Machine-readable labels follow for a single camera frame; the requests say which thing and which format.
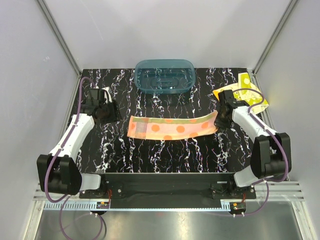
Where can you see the orange polka dot towel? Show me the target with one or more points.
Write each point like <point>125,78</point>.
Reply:
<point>171,129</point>

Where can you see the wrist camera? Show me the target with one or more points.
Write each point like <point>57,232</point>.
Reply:
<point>99,96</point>
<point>226,97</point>

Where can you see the right aluminium frame post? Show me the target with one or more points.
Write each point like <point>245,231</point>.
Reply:
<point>274,36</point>

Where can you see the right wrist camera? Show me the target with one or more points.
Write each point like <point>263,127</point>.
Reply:
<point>226,97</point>

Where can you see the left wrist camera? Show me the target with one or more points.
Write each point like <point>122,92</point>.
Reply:
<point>99,96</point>

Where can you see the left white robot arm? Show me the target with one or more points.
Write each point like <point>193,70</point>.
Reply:
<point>58,173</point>

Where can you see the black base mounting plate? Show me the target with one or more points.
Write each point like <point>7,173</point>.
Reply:
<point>168,191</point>

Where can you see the connector board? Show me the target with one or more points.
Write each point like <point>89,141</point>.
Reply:
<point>103,204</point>
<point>237,206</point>

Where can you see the yellow patterned towel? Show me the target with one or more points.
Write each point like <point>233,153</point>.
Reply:
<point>245,90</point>

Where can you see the left aluminium frame post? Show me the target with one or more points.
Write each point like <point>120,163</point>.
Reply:
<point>58,35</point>

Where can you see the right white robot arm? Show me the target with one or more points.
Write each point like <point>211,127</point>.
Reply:
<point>271,153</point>

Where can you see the teal plastic basin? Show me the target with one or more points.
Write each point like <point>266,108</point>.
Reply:
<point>164,76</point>

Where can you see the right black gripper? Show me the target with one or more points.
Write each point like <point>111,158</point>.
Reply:
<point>217,122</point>

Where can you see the front aluminium rail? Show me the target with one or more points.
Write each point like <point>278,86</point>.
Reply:
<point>281,191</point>

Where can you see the right connector board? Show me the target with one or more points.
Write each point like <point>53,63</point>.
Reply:
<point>237,206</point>

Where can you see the left connector board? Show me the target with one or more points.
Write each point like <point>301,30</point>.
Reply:
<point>103,204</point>

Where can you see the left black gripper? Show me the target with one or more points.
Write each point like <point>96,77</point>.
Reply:
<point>115,116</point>

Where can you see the aluminium frame post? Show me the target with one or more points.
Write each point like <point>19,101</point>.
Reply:
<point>58,35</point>
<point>274,36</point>

